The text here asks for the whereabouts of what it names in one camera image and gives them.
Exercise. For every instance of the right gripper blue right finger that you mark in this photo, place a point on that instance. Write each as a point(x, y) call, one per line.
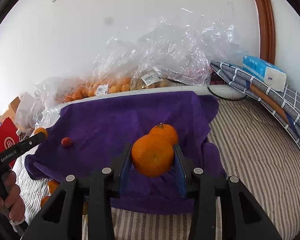
point(180, 174)

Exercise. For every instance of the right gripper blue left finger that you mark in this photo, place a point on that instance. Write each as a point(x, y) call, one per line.
point(124, 173)

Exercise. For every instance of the orange with stem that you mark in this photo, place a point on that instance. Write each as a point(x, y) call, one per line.
point(166, 131)

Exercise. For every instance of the small red fruit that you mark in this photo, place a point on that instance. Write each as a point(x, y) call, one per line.
point(66, 142)

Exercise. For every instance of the left hand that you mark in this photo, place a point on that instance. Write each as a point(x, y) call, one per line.
point(13, 201)

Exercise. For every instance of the red paper shopping bag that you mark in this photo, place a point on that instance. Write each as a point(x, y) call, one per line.
point(8, 136)

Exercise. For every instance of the purple towel covered tray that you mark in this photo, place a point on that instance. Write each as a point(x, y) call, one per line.
point(101, 129)

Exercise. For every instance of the white plastic bag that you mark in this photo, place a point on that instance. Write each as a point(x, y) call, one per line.
point(25, 114)

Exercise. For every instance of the crumpled clear plastic bag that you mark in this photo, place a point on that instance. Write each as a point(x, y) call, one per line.
point(50, 95)

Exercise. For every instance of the striped quilted mattress cover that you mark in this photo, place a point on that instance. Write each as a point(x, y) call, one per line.
point(252, 146)

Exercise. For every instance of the clear bag of oranges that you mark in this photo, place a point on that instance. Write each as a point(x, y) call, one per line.
point(113, 68)

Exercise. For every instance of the folded grey plaid cloth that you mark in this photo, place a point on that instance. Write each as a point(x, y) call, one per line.
point(284, 106)

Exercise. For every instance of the clear bag of brown fruit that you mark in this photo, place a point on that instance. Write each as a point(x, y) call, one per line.
point(180, 52)

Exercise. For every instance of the blue white tissue pack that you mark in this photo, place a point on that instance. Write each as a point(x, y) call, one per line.
point(268, 73)

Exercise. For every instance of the brown wooden door frame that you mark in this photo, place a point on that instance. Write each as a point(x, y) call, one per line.
point(267, 30)

